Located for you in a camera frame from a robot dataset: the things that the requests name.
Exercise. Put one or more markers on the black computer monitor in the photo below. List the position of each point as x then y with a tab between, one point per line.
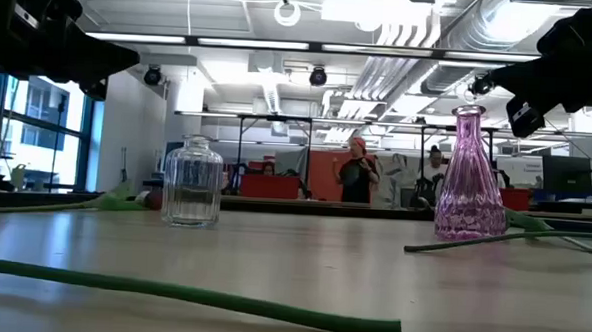
566	174

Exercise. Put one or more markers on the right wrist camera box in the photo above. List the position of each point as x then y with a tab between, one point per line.
525	118

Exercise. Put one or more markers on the purple glass vase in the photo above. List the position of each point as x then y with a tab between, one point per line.
470	193

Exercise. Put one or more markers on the grey cloth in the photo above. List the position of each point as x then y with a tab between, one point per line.
291	161

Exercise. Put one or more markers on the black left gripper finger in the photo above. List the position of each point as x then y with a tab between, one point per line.
106	50
102	69

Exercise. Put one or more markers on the long black light bar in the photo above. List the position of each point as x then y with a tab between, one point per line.
315	47

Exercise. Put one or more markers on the red plastic bin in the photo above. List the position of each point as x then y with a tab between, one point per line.
517	199
270	187

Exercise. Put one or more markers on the green stem artificial flower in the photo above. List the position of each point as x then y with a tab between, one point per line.
220	299
473	240

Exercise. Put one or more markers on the thin black stand pole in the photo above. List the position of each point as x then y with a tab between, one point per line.
61	106

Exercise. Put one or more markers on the leaf print cloth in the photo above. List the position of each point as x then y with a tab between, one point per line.
392	185

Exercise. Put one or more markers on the orange cloth partition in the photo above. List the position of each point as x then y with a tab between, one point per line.
320	177

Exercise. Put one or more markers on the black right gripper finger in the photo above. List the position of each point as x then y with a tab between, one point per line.
534	90
535	71

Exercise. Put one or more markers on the black metal station frame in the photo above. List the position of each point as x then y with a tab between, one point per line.
240	148
422	151

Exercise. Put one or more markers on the black round ceiling spotlight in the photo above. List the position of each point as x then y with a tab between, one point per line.
318	77
479	87
153	75

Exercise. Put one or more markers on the clear ribbed glass vase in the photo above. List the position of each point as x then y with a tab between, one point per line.
192	191

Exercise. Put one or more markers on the small black tripod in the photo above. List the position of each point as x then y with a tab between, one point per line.
124	163

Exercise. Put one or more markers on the large window with dark frame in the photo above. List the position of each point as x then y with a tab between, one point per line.
41	150

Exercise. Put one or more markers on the black table border rail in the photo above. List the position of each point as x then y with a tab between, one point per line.
324	208

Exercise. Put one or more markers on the white printed sign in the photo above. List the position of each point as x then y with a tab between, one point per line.
523	171

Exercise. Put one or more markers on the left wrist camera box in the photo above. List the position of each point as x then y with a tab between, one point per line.
94	89

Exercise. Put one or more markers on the person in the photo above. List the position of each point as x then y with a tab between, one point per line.
433	169
358	181
269	169

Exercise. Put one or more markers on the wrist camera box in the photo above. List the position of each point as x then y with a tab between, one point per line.
94	89
525	118

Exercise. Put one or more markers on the black background robot arm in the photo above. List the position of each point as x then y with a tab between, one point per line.
304	186
422	196

